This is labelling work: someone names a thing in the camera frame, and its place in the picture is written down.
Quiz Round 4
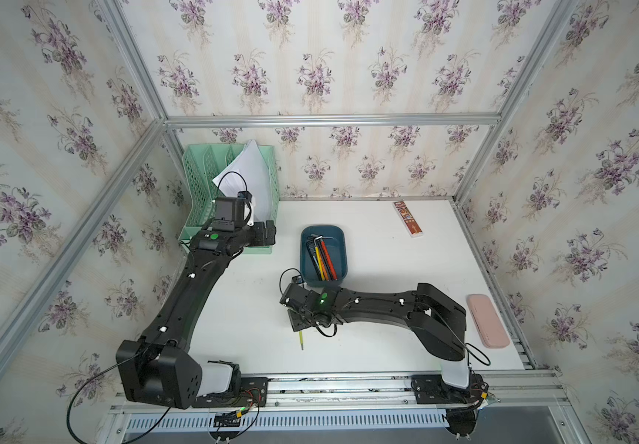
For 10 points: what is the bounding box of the yellow handled hex key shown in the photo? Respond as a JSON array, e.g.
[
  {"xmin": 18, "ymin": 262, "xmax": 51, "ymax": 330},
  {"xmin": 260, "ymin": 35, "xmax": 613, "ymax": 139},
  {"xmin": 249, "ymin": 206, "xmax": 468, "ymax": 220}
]
[{"xmin": 313, "ymin": 240, "xmax": 327, "ymax": 281}]

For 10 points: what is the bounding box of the large black hex key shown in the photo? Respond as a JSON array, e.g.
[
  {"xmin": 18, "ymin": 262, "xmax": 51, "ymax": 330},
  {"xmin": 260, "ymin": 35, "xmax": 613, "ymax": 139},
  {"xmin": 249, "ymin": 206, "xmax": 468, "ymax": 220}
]
[{"xmin": 306, "ymin": 238, "xmax": 325, "ymax": 280}]

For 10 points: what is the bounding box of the red handled hex key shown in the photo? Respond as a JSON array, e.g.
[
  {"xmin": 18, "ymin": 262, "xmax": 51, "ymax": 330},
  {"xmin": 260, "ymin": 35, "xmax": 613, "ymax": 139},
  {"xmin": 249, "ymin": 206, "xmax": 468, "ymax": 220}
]
[{"xmin": 316, "ymin": 236, "xmax": 338, "ymax": 281}]

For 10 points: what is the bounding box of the orange handled hex key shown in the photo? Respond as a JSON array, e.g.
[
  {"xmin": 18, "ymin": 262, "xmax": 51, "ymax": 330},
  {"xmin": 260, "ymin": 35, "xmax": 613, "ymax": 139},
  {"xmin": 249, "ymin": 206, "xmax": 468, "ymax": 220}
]
[{"xmin": 314, "ymin": 238, "xmax": 332, "ymax": 281}]

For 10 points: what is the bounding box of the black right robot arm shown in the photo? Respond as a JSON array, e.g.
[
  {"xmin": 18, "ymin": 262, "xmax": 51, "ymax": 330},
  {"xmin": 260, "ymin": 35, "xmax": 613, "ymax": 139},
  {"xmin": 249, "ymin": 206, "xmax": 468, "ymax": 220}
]
[{"xmin": 280, "ymin": 283, "xmax": 471, "ymax": 390}]

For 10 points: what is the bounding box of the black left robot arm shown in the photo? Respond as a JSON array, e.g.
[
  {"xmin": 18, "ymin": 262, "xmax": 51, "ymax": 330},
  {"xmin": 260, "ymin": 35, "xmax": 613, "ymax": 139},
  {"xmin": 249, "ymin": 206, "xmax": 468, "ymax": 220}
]
[{"xmin": 116, "ymin": 220, "xmax": 277, "ymax": 409}]

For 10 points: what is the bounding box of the dark teal storage box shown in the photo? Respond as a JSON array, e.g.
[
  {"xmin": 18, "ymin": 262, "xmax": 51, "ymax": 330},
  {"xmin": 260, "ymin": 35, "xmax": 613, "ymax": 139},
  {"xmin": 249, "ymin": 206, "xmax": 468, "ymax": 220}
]
[{"xmin": 300, "ymin": 225, "xmax": 348, "ymax": 288}]

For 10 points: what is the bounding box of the white paper stack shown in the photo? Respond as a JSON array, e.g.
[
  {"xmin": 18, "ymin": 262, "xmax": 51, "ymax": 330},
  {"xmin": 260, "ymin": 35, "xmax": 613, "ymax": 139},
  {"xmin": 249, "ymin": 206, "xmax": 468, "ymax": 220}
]
[{"xmin": 213, "ymin": 140, "xmax": 273, "ymax": 222}]

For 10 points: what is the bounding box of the green plastic desk organizer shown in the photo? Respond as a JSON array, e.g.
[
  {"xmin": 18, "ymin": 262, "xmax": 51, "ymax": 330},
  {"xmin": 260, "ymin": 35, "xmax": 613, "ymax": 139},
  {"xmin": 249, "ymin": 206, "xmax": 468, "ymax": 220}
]
[{"xmin": 179, "ymin": 144, "xmax": 280, "ymax": 242}]

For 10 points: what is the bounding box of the pink pencil case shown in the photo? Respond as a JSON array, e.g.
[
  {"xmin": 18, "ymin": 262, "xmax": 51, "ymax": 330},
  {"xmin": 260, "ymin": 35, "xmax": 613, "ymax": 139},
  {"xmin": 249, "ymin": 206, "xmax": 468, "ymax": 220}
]
[{"xmin": 467, "ymin": 294, "xmax": 511, "ymax": 349}]

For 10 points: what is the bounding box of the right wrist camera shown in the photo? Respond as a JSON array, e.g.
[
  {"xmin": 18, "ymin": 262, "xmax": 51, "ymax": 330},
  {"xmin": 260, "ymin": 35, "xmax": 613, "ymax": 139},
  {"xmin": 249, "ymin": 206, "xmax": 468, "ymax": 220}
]
[{"xmin": 280, "ymin": 283, "xmax": 312, "ymax": 312}]

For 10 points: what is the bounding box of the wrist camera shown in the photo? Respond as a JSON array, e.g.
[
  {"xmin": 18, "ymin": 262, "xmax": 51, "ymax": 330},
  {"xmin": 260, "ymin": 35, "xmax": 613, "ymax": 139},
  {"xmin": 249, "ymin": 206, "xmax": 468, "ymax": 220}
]
[
  {"xmin": 211, "ymin": 197, "xmax": 253, "ymax": 232},
  {"xmin": 280, "ymin": 283, "xmax": 312, "ymax": 312}
]

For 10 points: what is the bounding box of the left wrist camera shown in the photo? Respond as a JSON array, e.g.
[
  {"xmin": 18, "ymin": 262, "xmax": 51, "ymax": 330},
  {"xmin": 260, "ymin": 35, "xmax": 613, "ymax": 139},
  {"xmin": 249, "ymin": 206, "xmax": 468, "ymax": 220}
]
[{"xmin": 211, "ymin": 197, "xmax": 253, "ymax": 232}]

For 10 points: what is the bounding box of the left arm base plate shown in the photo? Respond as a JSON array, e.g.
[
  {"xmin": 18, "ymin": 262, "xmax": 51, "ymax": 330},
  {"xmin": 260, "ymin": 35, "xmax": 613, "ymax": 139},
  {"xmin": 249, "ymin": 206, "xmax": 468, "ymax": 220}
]
[{"xmin": 192, "ymin": 377, "xmax": 269, "ymax": 408}]

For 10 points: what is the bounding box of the aluminium mounting rail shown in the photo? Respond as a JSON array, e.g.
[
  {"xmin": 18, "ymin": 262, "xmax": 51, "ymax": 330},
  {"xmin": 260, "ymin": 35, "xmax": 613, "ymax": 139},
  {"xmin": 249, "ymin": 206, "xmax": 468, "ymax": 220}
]
[{"xmin": 109, "ymin": 368, "xmax": 570, "ymax": 414}]

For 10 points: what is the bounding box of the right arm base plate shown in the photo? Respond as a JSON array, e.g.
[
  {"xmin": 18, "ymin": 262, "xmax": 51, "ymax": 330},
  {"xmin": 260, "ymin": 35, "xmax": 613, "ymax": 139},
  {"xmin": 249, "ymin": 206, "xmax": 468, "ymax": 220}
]
[{"xmin": 411, "ymin": 372, "xmax": 489, "ymax": 406}]

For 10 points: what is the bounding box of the white slotted cable duct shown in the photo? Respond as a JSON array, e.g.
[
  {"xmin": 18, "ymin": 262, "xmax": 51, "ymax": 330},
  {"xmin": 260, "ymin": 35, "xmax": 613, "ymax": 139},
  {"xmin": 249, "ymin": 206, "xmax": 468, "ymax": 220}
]
[{"xmin": 125, "ymin": 409, "xmax": 448, "ymax": 434}]

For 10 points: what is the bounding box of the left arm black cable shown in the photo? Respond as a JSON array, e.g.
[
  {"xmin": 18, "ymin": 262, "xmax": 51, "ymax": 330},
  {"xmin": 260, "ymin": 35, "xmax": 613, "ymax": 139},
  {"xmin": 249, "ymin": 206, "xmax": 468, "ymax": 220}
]
[{"xmin": 65, "ymin": 354, "xmax": 173, "ymax": 444}]

